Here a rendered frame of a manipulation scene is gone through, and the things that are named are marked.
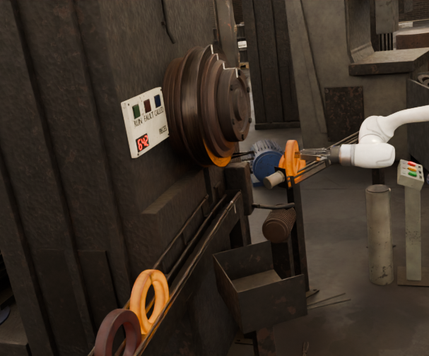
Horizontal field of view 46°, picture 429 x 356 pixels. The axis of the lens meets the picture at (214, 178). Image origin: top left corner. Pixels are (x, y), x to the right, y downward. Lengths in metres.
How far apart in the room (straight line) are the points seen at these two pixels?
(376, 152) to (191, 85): 0.79
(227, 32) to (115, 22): 9.26
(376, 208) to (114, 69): 1.54
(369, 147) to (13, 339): 1.71
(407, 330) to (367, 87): 2.52
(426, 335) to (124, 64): 1.72
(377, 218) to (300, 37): 2.41
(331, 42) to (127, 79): 3.11
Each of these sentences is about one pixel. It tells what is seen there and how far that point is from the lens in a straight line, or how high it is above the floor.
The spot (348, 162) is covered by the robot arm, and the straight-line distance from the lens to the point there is 2.13.
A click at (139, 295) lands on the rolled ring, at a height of 0.76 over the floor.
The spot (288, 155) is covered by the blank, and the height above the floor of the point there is 0.86.
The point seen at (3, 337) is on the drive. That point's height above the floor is 0.25.
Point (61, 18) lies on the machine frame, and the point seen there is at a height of 1.51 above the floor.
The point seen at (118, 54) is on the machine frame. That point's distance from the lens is 1.63.
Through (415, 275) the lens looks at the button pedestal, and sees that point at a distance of 2.85.
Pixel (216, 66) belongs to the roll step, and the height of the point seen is 1.27.
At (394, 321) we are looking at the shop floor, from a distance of 2.57.
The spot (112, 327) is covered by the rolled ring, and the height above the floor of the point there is 0.76.
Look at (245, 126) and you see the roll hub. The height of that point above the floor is 1.02.
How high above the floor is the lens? 1.47
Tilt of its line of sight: 18 degrees down
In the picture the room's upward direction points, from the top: 8 degrees counter-clockwise
